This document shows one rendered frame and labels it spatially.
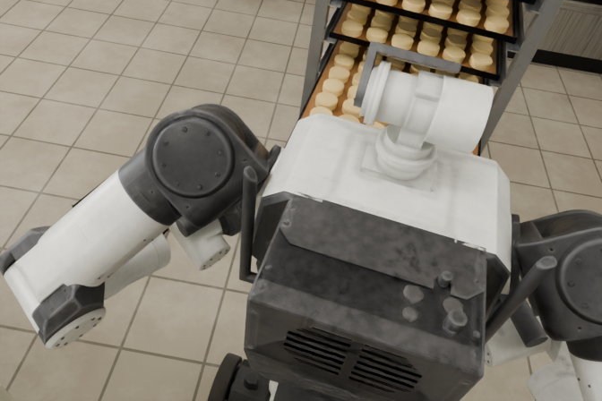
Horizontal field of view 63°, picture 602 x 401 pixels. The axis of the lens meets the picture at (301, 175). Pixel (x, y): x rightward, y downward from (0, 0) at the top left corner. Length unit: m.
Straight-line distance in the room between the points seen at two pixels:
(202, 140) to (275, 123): 2.16
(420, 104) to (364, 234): 0.13
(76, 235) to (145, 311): 1.40
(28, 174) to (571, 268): 2.30
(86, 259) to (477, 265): 0.41
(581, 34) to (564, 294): 3.27
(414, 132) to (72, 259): 0.40
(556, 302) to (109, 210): 0.46
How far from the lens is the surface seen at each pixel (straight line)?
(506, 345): 0.84
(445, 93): 0.46
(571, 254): 0.51
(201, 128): 0.49
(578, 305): 0.53
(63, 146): 2.61
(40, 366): 1.98
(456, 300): 0.46
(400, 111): 0.47
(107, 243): 0.59
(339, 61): 1.24
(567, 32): 3.70
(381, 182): 0.51
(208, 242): 0.82
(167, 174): 0.50
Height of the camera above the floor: 1.74
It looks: 47 degrees down
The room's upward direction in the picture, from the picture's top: 9 degrees clockwise
